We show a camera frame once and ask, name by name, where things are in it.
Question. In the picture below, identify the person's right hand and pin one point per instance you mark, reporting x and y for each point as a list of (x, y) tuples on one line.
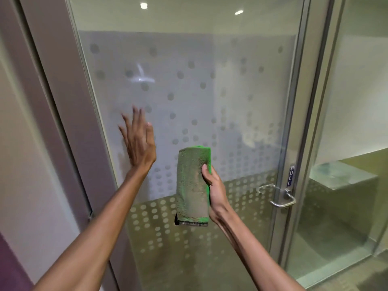
[(216, 193)]

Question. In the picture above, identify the person's left hand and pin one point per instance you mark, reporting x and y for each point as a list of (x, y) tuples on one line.
[(141, 148)]

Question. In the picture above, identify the green microfibre cloth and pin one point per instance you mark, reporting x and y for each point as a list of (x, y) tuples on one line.
[(192, 184)]

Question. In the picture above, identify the person's right forearm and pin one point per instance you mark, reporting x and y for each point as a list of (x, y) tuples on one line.
[(254, 254)]

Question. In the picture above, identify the person's left forearm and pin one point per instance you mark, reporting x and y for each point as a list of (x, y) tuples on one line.
[(97, 233)]

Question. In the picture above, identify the blue pull sign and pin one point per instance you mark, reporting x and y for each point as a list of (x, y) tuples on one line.
[(291, 175)]

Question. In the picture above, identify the round ceiling light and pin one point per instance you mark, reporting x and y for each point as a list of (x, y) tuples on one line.
[(143, 5)]

